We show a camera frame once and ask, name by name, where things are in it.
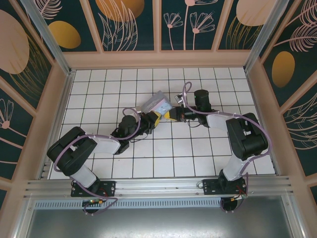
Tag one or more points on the light blue pouch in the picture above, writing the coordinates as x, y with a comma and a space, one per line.
156, 102

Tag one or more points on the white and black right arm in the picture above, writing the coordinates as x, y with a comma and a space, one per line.
247, 138

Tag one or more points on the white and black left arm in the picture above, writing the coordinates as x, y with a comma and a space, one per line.
106, 146

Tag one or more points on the dark panel with pink flowers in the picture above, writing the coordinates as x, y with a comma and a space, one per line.
188, 37

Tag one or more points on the small green circuit board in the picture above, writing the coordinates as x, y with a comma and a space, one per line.
92, 202

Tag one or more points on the dark panel orange oval feathers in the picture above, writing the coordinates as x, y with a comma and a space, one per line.
283, 69

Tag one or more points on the dark panel pink circle gold lines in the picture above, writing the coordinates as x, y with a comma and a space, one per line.
247, 12

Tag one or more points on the grey metal sheet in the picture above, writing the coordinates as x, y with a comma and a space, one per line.
158, 223

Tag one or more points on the yellow power connector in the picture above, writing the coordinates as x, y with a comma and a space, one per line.
239, 197

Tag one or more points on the dark panel orange circle leaves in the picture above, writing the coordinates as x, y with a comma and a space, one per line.
119, 10

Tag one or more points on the dark panel with orange oval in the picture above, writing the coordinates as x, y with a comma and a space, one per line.
64, 34

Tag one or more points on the dark panel single pink flower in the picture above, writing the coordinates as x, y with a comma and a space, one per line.
10, 111

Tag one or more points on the dark panel large pink circle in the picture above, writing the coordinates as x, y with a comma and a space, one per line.
12, 44

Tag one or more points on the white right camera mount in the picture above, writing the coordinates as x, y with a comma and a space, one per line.
182, 102

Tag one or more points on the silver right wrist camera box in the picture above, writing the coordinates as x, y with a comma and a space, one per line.
177, 98

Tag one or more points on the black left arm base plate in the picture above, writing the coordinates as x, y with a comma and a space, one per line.
109, 188

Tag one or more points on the long aluminium base rail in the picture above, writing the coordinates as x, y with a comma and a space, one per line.
158, 187

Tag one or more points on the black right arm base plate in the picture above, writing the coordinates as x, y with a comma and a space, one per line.
210, 188

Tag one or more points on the aluminium corner post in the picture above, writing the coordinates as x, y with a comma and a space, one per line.
266, 32
48, 32

